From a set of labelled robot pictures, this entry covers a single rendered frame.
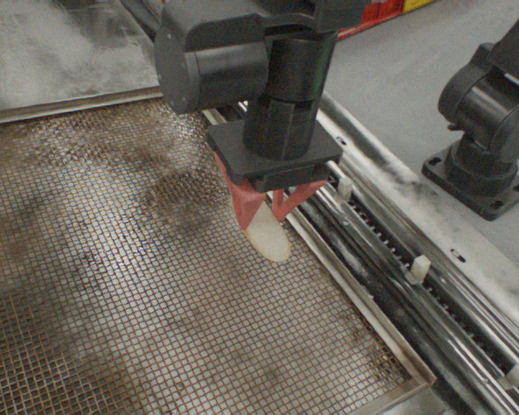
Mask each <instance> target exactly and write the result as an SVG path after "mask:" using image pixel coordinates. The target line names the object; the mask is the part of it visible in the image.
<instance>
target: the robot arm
mask: <svg viewBox="0 0 519 415"><path fill-rule="evenodd" d="M371 3H372V0H170V1H169V2H168V3H167V4H166V5H165V6H164V7H163V9H162V11H161V28H160V29H159V30H158V31H157V34H156V38H155V43H154V60H155V68H156V73H157V80H158V82H159V86H160V88H161V93H162V94H163V96H164V99H165V101H166V103H167V104H168V106H169V107H170V109H171V110H172V111H173V112H174V113H175V114H178V115H182V114H190V113H194V112H198V111H202V110H210V109H214V108H218V107H222V106H226V105H234V104H238V103H242V102H246V101H247V106H246V112H245V120H241V121H235V122H230V123H224V124H214V125H210V126H208V131H207V140H206V141H207V144H208V145H209V146H210V148H211V150H212V151H213V152H214V156H215V158H216V160H217V163H218V165H219V168H220V170H221V172H222V175H223V177H224V179H225V181H226V183H227V186H228V188H229V190H230V193H231V199H232V203H233V207H234V211H235V215H236V221H237V223H238V224H239V226H240V228H241V229H242V230H243V231H244V230H246V228H247V227H248V225H249V224H250V223H251V221H252V219H253V218H254V216H255V214H256V213H257V211H258V209H259V208H260V205H261V204H262V202H263V201H264V199H265V195H266V193H268V192H271V191H273V213H274V215H275V216H276V218H277V219H278V221H282V219H284V218H285V217H286V216H287V215H288V214H289V213H290V212H291V211H292V210H293V209H294V208H296V207H297V206H298V205H299V204H301V203H302V202H304V201H305V200H306V199H308V198H309V197H310V196H311V195H312V194H314V193H315V192H316V191H318V190H319V189H321V188H322V187H323V186H325V185H326V183H327V179H328V177H329V174H330V171H329V169H328V168H327V167H326V166H325V164H324V163H325V162H329V161H334V163H335V164H336V165H339V163H340V161H341V158H342V155H343V153H344V149H343V148H342V147H341V146H340V145H339V144H338V143H337V142H336V141H335V140H334V138H333V137H332V136H331V135H330V134H329V132H328V131H327V130H326V129H325V128H324V127H323V125H322V124H321V123H320V122H319V121H318V119H317V118H316V117H317V115H318V111H319V108H320V102H321V98H322V96H323V92H324V89H325V83H326V79H327V77H328V73H329V70H330V64H331V60H332V58H333V54H334V48H335V45H336V41H337V39H338V35H339V30H345V29H351V28H356V27H359V26H360V22H361V19H362V14H363V11H364V8H365V7H367V6H371ZM506 74H509V75H510V76H512V77H514V78H516V79H517V80H518V81H519V18H518V19H517V21H516V22H515V24H514V25H513V26H512V27H511V29H510V30H509V31H508V32H507V33H506V34H505V36H503V37H502V38H501V39H500V40H499V41H498V42H497V43H496V44H495V43H491V42H486V43H482V44H480V45H479V47H478V48H477V49H476V50H475V53H474V54H473V56H472V58H471V59H470V61H469V62H468V63H467V64H466V65H465V66H463V67H462V68H460V69H459V70H458V71H457V72H456V73H455V74H454V75H453V76H452V77H451V79H450V80H449V81H448V83H447V84H446V85H445V86H444V88H443V90H442V93H441V95H440V97H439V100H438V103H437V109H438V111H439V113H440V114H441V115H443V116H444V118H445V120H447V121H448V122H449V123H450V124H449V125H448V126H447V129H449V130H450V131H463V132H465V133H463V135H462V138H461V139H459V140H456V141H455V142H453V143H452V144H450V145H449V146H447V147H445V148H443V149H442V150H441V151H439V152H437V153H436V154H434V155H433V156H430V157H429V158H428V159H427V160H425V161H424V162H423V166H422V169H421V173H422V174H423V175H424V176H425V177H427V178H428V179H430V180H431V181H432V182H433V183H434V184H436V185H437V186H439V187H440V188H442V189H443V190H445V191H446V192H447V193H449V194H450V195H451V196H452V197H454V198H455V199H457V200H458V201H459V202H461V203H463V204H464V205H465V206H467V207H468V208H469V209H470V210H472V211H473V212H475V213H476V214H477V215H479V216H480V217H482V218H483V219H484V220H485V221H495V220H496V219H498V218H499V217H500V216H502V215H503V214H504V213H505V212H506V211H508V210H509V209H510V208H512V207H513V206H515V205H516V204H517V203H519V175H517V172H518V170H519V167H518V166H517V160H518V159H519V84H517V83H516V82H514V81H513V80H512V79H510V78H508V77H506V76H505V75H506ZM293 186H297V188H296V189H295V190H294V191H293V192H292V194H291V195H290V196H289V197H288V198H287V200H286V201H285V202H284V203H283V194H284V189H285V188H289V187H293Z"/></svg>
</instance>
